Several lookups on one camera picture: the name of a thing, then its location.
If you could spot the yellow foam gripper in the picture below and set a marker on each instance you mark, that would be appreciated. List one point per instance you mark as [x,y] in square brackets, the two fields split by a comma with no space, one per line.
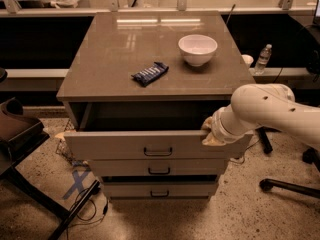
[218,128]

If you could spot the grey top drawer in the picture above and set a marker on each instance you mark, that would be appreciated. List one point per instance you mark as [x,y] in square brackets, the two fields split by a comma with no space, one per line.
[148,130]

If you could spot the grey drawer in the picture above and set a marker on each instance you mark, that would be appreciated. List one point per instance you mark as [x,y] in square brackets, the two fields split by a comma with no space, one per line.
[148,130]
[158,167]
[180,186]

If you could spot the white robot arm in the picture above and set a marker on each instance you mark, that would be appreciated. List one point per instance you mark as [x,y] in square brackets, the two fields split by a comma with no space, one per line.
[263,105]

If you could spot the grey middle drawer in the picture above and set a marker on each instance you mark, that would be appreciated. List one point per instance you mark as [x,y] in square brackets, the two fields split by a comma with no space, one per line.
[158,167]

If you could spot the grey drawer cabinet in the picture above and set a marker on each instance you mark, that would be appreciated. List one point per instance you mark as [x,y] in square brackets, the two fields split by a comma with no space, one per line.
[137,93]

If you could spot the grey bottom drawer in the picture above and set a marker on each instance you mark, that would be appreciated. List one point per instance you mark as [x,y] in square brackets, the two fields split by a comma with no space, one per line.
[180,186]

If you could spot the black metal leg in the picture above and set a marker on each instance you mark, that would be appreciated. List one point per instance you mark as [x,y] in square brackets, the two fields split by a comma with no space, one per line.
[267,148]

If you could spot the white paper cup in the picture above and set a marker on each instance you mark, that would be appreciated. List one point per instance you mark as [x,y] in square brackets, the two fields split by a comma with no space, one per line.
[247,59]

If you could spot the blue snack bar packet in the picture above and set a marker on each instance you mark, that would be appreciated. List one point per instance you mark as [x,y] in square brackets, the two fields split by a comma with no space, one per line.
[150,74]

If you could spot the white bowl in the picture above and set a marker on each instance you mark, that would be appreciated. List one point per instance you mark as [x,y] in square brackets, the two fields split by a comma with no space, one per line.
[196,49]

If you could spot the clear plastic water bottle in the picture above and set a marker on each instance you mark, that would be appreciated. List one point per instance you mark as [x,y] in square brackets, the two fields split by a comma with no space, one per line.
[263,59]

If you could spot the wire basket with items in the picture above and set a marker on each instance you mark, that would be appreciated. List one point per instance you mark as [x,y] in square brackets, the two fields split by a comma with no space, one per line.
[63,149]

